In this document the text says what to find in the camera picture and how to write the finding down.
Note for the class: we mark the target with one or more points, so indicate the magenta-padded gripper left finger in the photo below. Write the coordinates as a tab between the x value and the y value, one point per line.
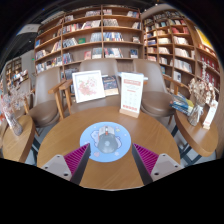
58	166

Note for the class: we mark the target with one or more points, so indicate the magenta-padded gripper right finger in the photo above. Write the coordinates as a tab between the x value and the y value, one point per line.
165	166

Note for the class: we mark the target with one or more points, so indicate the grey computer mouse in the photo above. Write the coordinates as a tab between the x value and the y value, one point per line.
106	141

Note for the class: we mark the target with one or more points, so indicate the round light blue mouse pad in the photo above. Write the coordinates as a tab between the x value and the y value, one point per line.
123	140

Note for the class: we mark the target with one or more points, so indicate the round wooden side table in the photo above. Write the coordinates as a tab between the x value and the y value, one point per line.
20	143
196	138

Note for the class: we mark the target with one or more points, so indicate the glass vase with pink flowers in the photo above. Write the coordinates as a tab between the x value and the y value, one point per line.
16	128

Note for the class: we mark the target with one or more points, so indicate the glass vase with pale flowers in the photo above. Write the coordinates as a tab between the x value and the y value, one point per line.
195	115

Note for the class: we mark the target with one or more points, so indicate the stack of books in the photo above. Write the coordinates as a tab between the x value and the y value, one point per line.
181	105

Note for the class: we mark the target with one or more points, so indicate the small white table card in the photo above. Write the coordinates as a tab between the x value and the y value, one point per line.
210	115
7	120

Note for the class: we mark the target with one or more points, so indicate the white sign in wooden stand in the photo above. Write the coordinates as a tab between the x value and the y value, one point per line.
131	96

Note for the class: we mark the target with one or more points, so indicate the white framed floral picture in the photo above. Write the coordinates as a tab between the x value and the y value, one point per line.
88	86

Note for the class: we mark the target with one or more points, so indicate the dark covered book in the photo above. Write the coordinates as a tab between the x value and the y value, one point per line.
110	85

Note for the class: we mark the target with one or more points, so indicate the distant wooden bookshelf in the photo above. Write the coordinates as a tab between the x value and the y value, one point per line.
13	70

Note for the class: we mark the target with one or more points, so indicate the curved wooden bookshelf with books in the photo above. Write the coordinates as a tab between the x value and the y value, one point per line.
176	46

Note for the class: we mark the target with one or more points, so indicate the wide wooden bookshelf with books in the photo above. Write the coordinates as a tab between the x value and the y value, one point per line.
86	36

